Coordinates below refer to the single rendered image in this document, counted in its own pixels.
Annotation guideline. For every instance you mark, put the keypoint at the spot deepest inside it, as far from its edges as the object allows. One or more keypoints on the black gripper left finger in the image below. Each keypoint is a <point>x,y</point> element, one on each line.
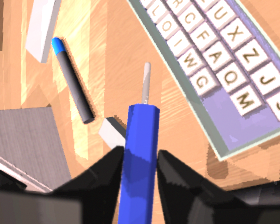
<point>89,198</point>

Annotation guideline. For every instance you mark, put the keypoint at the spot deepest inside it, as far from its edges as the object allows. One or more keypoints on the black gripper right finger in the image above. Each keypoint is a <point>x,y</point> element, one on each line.
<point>187,197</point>

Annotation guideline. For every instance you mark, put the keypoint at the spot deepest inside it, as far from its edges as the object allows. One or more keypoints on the blue stylus with silver tip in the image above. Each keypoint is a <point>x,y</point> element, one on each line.
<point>140,159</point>

